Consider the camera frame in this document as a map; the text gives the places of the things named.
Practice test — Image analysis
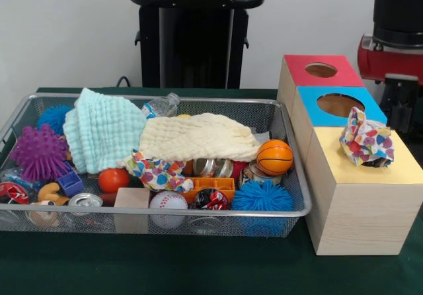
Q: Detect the purple spiky ball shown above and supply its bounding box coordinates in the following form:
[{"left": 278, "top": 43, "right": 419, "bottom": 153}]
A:
[{"left": 9, "top": 124, "right": 70, "bottom": 183}]

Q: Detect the cream cloth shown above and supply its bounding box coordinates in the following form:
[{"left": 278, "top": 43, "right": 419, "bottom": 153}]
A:
[{"left": 116, "top": 112, "right": 262, "bottom": 177}]

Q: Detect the polka-dot paper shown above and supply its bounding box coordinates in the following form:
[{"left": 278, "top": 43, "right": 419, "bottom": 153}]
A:
[
  {"left": 339, "top": 106, "right": 396, "bottom": 168},
  {"left": 131, "top": 148, "right": 194, "bottom": 192}
]

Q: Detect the plain wooden block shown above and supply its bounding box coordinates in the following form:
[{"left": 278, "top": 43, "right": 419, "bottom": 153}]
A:
[{"left": 114, "top": 187, "right": 151, "bottom": 233}]

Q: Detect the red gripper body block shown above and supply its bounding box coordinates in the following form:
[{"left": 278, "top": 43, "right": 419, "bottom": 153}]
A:
[{"left": 357, "top": 36, "right": 423, "bottom": 85}]

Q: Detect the dark green tablecloth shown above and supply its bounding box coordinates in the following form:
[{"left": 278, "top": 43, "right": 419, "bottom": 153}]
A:
[{"left": 0, "top": 87, "right": 423, "bottom": 295}]

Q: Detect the orange toy basketball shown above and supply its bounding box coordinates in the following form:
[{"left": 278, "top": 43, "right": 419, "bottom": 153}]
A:
[{"left": 256, "top": 139, "right": 294, "bottom": 177}]

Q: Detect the mint green cloth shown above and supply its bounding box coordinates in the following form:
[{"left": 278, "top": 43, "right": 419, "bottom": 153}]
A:
[{"left": 62, "top": 87, "right": 148, "bottom": 174}]

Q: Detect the orange-red ball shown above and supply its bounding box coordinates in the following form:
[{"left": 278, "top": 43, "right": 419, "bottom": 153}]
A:
[{"left": 98, "top": 167, "right": 131, "bottom": 194}]

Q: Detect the silver mesh bin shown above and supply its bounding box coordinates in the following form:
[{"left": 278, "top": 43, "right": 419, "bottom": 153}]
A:
[{"left": 0, "top": 93, "right": 313, "bottom": 238}]

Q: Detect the blue fuzzy ball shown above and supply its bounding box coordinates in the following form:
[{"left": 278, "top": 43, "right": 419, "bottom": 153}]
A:
[
  {"left": 36, "top": 105, "right": 73, "bottom": 136},
  {"left": 231, "top": 179, "right": 295, "bottom": 236}
]

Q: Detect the white toy baseball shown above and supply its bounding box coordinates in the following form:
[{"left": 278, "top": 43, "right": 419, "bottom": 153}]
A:
[{"left": 149, "top": 190, "right": 188, "bottom": 229}]

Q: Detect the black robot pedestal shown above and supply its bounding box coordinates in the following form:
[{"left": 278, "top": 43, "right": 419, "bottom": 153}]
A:
[{"left": 128, "top": 0, "right": 265, "bottom": 89}]

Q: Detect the wooden three-hole sorting box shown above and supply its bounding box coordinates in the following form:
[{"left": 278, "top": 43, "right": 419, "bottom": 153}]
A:
[{"left": 276, "top": 54, "right": 423, "bottom": 256}]

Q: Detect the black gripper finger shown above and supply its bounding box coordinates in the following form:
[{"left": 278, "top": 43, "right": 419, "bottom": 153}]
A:
[
  {"left": 387, "top": 81, "right": 402, "bottom": 131},
  {"left": 401, "top": 81, "right": 418, "bottom": 133}
]

